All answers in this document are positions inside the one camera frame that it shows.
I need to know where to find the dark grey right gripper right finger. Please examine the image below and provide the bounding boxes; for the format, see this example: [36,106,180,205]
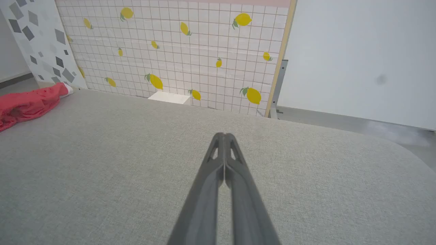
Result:
[224,133,282,245]

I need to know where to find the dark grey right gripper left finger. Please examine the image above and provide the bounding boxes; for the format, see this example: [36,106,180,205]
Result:
[167,132,225,245]

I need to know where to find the red garment with white trim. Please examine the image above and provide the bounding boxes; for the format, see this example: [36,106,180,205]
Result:
[0,82,74,132]

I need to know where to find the white box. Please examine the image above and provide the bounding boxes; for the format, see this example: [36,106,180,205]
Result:
[147,91,191,105]

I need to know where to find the grey metal panel stand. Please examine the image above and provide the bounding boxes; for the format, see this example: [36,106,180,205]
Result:
[270,60,289,119]

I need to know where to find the lemon print grid partition panel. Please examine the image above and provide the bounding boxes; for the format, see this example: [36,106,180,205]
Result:
[54,0,298,118]

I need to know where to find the white grey terrazzo pattern panel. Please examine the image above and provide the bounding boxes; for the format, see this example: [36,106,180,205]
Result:
[0,0,88,89]

